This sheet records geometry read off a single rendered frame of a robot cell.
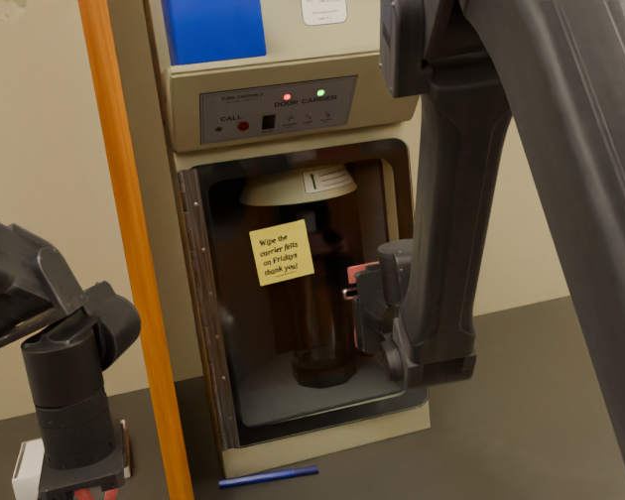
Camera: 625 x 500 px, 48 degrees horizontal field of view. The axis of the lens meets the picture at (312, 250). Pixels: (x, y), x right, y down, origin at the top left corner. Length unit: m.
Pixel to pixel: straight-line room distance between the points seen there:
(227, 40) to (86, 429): 0.44
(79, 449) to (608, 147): 0.47
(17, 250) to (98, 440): 0.17
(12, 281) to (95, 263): 0.82
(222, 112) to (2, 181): 0.61
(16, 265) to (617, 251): 0.43
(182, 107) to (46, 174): 0.56
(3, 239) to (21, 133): 0.79
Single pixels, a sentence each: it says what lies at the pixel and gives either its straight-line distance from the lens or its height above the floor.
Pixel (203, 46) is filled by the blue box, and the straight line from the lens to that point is 0.81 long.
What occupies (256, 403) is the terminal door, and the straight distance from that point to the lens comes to 1.00.
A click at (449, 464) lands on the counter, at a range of 1.03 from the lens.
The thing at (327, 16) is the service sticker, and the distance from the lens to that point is 0.95.
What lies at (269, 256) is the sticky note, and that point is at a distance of 0.93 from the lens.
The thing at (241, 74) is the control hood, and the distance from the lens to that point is 0.81.
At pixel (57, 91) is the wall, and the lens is 1.34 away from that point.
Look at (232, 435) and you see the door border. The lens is 1.01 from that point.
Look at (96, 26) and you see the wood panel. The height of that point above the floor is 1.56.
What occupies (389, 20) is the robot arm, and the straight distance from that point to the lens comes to 0.43.
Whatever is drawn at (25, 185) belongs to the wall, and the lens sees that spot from 1.35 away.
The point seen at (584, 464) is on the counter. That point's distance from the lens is 1.04.
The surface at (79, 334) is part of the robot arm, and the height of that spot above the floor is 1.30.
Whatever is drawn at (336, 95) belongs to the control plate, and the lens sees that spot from 0.88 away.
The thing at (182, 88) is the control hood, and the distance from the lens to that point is 0.81.
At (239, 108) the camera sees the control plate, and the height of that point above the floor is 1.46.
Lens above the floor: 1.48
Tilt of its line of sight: 14 degrees down
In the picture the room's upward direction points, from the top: 7 degrees counter-clockwise
